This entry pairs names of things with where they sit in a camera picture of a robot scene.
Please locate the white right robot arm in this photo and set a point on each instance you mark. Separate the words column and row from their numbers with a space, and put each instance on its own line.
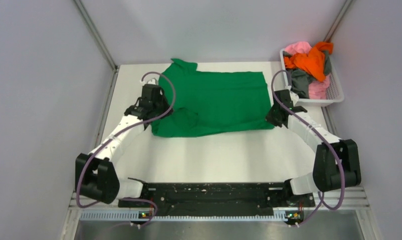
column 336, row 162

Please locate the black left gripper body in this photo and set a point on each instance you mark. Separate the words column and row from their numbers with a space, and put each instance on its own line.
column 161, row 105

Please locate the grey t-shirt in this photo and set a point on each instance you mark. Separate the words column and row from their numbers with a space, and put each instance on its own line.
column 298, row 82

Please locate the white slotted cable duct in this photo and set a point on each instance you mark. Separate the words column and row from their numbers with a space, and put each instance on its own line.
column 137, row 216

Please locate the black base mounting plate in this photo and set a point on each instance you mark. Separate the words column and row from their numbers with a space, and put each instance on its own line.
column 217, row 199

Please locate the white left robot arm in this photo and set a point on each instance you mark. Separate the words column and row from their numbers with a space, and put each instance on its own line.
column 96, row 175

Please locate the pink t-shirt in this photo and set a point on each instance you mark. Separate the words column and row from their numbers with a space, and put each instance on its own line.
column 315, row 89

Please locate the aluminium frame rail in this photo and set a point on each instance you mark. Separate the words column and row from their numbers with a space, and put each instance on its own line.
column 347, row 5
column 106, row 55

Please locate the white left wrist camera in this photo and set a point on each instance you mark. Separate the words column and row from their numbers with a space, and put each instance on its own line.
column 149, row 81

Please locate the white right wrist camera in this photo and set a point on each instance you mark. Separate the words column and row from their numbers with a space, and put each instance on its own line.
column 293, row 96

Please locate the aluminium frame rail left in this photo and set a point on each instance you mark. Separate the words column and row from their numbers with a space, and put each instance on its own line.
column 106, row 55

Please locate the green t-shirt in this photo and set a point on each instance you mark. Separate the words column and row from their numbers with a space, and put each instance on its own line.
column 211, row 102

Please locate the white laundry basket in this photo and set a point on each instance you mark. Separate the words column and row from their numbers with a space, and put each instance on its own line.
column 310, row 91

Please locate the aluminium front rail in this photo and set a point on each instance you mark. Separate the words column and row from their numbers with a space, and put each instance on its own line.
column 355, row 198

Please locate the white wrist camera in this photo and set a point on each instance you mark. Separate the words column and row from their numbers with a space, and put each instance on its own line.
column 149, row 81
column 293, row 96

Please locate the orange t-shirt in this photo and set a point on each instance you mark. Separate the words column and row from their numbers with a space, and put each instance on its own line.
column 311, row 59

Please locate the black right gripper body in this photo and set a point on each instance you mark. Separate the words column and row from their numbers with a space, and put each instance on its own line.
column 272, row 116

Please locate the aluminium frame rail right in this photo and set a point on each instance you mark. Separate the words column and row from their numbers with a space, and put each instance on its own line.
column 347, row 5

